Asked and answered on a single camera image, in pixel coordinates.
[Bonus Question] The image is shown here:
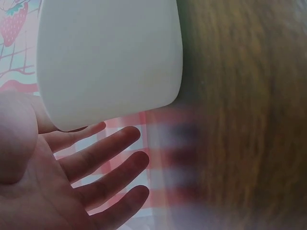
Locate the person's left hand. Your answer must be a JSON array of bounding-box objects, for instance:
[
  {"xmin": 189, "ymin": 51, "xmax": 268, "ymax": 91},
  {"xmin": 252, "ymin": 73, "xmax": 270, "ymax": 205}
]
[{"xmin": 0, "ymin": 89, "xmax": 150, "ymax": 230}]

